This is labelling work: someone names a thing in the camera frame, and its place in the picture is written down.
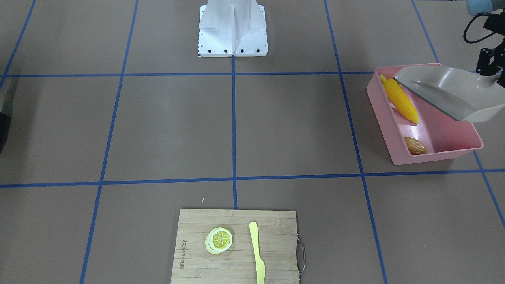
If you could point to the yellow toy lemon slices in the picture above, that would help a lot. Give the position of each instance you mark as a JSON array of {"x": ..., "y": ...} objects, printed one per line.
[{"x": 218, "y": 240}]

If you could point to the beige plastic dustpan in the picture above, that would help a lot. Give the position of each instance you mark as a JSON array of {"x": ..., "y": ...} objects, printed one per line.
[{"x": 462, "y": 95}]

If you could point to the pink plastic bin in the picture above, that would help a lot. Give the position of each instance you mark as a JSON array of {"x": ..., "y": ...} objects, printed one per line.
[{"x": 443, "y": 137}]

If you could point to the yellow plastic toy knife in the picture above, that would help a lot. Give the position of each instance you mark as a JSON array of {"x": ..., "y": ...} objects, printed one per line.
[{"x": 259, "y": 263}]

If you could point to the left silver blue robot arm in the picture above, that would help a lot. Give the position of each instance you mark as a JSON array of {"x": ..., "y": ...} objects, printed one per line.
[{"x": 482, "y": 6}]

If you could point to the yellow toy corn cob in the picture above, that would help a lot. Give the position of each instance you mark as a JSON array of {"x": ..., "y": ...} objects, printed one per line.
[{"x": 399, "y": 99}]

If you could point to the bamboo cutting board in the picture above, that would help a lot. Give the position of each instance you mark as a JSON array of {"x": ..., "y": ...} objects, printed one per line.
[{"x": 277, "y": 247}]

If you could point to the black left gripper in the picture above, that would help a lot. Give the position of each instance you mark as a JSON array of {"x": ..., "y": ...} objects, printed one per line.
[{"x": 487, "y": 60}]

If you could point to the brown toy potato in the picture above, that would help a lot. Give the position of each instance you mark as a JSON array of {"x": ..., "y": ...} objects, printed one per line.
[{"x": 414, "y": 146}]

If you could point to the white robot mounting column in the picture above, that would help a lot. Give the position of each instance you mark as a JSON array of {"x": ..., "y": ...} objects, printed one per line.
[{"x": 232, "y": 28}]

